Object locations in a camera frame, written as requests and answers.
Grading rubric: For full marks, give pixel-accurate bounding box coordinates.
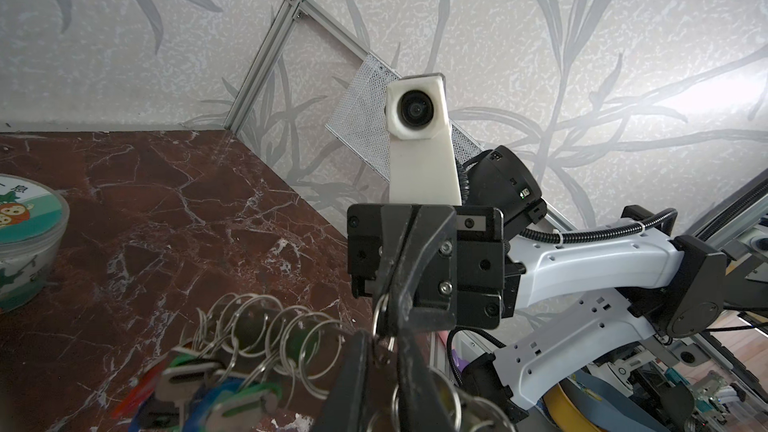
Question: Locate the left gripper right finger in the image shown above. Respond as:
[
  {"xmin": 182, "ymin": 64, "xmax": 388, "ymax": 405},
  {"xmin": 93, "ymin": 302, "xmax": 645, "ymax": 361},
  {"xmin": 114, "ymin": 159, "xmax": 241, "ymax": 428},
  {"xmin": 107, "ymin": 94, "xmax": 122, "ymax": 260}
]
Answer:
[{"xmin": 396, "ymin": 329, "xmax": 455, "ymax": 431}]

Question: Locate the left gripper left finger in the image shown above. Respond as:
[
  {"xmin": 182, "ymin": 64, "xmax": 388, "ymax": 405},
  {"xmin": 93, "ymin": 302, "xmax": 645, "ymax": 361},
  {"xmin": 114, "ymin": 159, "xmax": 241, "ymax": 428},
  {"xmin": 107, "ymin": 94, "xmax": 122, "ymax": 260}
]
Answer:
[{"xmin": 311, "ymin": 330, "xmax": 372, "ymax": 432}]

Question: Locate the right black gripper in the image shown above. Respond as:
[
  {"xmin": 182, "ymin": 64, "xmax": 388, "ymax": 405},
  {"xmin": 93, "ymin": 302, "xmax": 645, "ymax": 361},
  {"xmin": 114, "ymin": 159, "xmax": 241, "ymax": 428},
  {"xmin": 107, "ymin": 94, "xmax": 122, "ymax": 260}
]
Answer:
[{"xmin": 347, "ymin": 204, "xmax": 506, "ymax": 336}]

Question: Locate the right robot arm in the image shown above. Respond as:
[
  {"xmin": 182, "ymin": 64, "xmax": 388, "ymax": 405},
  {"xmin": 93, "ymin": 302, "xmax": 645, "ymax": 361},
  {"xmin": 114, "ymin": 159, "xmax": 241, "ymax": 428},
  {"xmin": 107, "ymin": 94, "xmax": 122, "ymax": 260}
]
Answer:
[{"xmin": 347, "ymin": 146, "xmax": 730, "ymax": 421}]

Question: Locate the round green tin can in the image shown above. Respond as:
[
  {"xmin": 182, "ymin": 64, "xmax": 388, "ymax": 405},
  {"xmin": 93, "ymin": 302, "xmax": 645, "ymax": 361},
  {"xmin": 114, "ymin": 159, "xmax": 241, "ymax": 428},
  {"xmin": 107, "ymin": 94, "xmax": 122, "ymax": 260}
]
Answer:
[{"xmin": 1, "ymin": 174, "xmax": 70, "ymax": 313}]

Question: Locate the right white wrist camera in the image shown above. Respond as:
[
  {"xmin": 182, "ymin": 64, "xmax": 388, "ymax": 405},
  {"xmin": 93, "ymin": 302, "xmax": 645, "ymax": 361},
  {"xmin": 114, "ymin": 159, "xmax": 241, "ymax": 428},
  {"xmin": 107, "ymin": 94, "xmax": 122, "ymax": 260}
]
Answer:
[{"xmin": 385, "ymin": 73, "xmax": 462, "ymax": 206}]

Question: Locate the white wire mesh basket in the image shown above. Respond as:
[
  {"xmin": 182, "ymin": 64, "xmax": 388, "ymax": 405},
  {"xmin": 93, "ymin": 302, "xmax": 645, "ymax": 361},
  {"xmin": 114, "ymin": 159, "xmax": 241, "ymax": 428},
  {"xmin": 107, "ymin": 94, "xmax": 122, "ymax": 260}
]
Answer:
[{"xmin": 326, "ymin": 54, "xmax": 481, "ymax": 179}]

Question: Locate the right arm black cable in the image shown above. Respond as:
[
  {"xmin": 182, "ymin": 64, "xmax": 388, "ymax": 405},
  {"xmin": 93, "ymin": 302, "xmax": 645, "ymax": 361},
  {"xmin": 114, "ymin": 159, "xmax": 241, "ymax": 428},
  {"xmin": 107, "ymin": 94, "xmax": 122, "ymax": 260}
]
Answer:
[{"xmin": 455, "ymin": 155, "xmax": 679, "ymax": 247}]

